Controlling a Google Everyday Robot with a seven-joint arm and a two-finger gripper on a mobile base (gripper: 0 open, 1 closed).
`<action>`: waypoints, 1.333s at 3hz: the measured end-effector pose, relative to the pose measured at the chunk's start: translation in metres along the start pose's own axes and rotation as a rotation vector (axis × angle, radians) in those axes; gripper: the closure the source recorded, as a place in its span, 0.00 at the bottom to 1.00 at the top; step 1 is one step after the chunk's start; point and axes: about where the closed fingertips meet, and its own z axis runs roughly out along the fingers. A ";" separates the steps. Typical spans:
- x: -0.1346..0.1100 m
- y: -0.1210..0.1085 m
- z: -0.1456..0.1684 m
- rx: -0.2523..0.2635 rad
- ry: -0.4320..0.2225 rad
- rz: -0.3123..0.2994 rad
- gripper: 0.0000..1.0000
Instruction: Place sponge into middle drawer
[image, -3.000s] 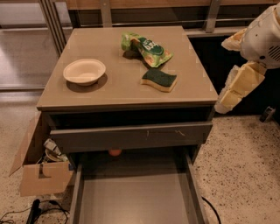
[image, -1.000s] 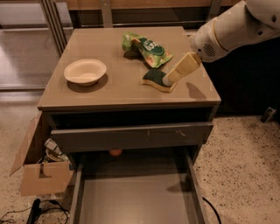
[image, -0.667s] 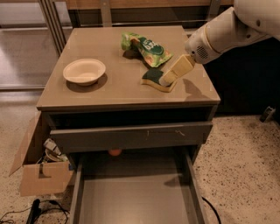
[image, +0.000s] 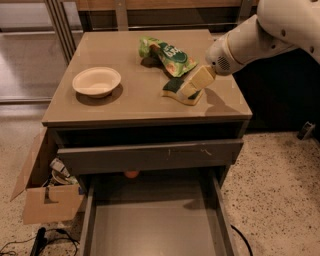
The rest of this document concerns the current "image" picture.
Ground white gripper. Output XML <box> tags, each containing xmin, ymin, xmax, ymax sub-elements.
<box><xmin>177</xmin><ymin>34</ymin><xmax>244</xmax><ymax>100</ymax></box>

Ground green yellow sponge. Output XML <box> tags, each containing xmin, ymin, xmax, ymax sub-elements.
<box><xmin>162</xmin><ymin>78</ymin><xmax>203</xmax><ymax>106</ymax></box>

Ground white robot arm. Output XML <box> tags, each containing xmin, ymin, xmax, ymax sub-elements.
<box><xmin>178</xmin><ymin>0</ymin><xmax>320</xmax><ymax>98</ymax></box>

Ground grey drawer cabinet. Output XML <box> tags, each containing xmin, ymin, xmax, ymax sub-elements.
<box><xmin>42</xmin><ymin>31</ymin><xmax>252</xmax><ymax>180</ymax></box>

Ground grey open middle drawer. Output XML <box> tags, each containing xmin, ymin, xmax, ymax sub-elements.
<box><xmin>80</xmin><ymin>174</ymin><xmax>239</xmax><ymax>256</ymax></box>

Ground grey top drawer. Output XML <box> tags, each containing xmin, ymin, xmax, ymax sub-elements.
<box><xmin>58</xmin><ymin>139</ymin><xmax>243</xmax><ymax>176</ymax></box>

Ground green chip bag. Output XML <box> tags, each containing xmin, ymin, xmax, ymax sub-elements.
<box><xmin>138</xmin><ymin>36</ymin><xmax>198</xmax><ymax>77</ymax></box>

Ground white paper bowl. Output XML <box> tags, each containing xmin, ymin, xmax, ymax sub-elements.
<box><xmin>72</xmin><ymin>67</ymin><xmax>121</xmax><ymax>98</ymax></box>

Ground orange ball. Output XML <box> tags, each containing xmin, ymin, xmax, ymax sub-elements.
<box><xmin>124</xmin><ymin>171</ymin><xmax>140</xmax><ymax>179</ymax></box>

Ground dark object on floor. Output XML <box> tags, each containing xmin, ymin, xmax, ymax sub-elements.
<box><xmin>297</xmin><ymin>122</ymin><xmax>315</xmax><ymax>140</ymax></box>

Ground trash in cardboard box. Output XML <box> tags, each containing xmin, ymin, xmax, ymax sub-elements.
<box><xmin>43</xmin><ymin>158</ymin><xmax>77</xmax><ymax>187</ymax></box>

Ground cardboard box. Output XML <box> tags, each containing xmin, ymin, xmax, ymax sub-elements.
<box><xmin>11</xmin><ymin>128</ymin><xmax>85</xmax><ymax>224</ymax></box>

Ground black power strip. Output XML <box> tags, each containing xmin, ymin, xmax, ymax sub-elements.
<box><xmin>30</xmin><ymin>227</ymin><xmax>47</xmax><ymax>256</ymax></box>

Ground metal shelf frame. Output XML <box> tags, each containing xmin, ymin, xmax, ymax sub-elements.
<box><xmin>40</xmin><ymin>0</ymin><xmax>259</xmax><ymax>62</ymax></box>

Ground black cable right floor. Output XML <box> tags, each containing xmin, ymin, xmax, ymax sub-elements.
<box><xmin>230</xmin><ymin>224</ymin><xmax>254</xmax><ymax>256</ymax></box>

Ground black cable floor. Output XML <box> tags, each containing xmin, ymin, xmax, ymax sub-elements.
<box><xmin>0</xmin><ymin>227</ymin><xmax>80</xmax><ymax>256</ymax></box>
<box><xmin>230</xmin><ymin>224</ymin><xmax>254</xmax><ymax>256</ymax></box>

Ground black cable left floor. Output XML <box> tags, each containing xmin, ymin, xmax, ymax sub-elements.
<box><xmin>0</xmin><ymin>227</ymin><xmax>80</xmax><ymax>256</ymax></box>

